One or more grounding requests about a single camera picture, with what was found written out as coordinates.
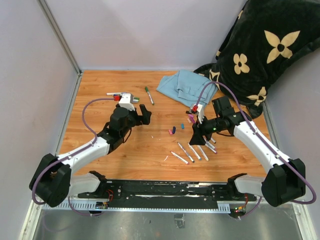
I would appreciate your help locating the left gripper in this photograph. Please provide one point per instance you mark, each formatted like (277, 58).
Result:
(144, 119)

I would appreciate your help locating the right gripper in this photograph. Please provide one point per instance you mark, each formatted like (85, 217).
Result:
(197, 138)

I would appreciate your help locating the white slim marker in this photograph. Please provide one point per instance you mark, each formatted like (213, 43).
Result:
(203, 153)

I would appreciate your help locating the light blue cap marker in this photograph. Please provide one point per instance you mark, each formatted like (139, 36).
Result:
(194, 151)

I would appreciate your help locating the pink marker pen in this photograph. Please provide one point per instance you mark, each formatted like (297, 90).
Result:
(211, 145)

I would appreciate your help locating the dark blue cap marker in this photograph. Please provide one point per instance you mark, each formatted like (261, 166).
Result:
(185, 151)

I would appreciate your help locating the green cap marker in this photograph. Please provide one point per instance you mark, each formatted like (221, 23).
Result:
(149, 95)

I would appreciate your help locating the red pink cap marker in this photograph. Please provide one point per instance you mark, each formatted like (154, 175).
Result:
(179, 157)

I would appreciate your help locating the magenta cap marker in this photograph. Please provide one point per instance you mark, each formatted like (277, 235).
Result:
(213, 150)

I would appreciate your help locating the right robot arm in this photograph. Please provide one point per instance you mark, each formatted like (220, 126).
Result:
(284, 176)

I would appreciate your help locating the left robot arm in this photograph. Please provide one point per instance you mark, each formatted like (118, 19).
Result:
(54, 179)

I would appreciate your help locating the navy green marker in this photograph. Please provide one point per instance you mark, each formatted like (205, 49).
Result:
(134, 98)

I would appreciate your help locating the light blue cloth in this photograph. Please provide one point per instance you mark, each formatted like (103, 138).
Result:
(187, 88)

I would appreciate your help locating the black floral blanket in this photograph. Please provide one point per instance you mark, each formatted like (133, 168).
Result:
(267, 37)

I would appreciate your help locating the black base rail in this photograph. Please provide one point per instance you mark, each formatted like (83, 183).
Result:
(165, 195)

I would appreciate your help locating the aluminium corner post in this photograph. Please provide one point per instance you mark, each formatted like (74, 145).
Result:
(58, 33)

